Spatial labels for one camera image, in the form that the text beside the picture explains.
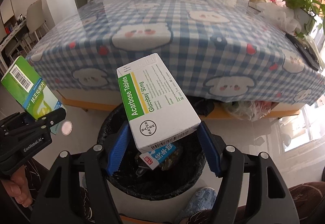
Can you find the white Acarbose tablets box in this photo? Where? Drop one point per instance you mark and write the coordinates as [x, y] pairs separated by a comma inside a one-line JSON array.
[[157, 109]]

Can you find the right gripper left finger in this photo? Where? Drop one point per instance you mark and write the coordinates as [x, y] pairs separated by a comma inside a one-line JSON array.
[[59, 200]]

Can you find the black lined trash bin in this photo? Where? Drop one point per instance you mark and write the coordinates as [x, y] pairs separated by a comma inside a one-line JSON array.
[[161, 174]]

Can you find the green medicine box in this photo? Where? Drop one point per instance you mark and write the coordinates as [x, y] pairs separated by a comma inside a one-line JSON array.
[[29, 89]]

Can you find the green potted plant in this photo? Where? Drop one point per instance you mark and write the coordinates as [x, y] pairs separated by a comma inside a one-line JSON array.
[[307, 13]]

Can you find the blue white milk carton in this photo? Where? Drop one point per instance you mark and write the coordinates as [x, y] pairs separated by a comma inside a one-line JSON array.
[[154, 158]]

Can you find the white dining chair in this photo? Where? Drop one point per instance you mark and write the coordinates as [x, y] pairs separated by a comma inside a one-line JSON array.
[[35, 19]]

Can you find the gold tissue box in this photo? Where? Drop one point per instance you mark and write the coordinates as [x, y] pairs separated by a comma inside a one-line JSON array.
[[254, 4]]

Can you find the left human hand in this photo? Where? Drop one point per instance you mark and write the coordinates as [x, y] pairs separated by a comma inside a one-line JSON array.
[[17, 187]]

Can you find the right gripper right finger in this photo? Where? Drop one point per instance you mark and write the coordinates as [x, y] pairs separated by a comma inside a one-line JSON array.
[[268, 199]]

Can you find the blue fuzzy slipper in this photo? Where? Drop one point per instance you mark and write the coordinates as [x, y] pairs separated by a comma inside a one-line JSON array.
[[198, 207]]

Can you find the blue checkered bear tablecloth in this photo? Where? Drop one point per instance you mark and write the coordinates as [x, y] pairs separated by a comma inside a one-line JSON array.
[[220, 49]]

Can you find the black phone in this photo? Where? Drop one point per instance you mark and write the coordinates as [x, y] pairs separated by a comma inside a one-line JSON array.
[[308, 55]]

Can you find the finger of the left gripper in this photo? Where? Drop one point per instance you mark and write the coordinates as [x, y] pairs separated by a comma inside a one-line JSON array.
[[13, 121], [47, 121]]

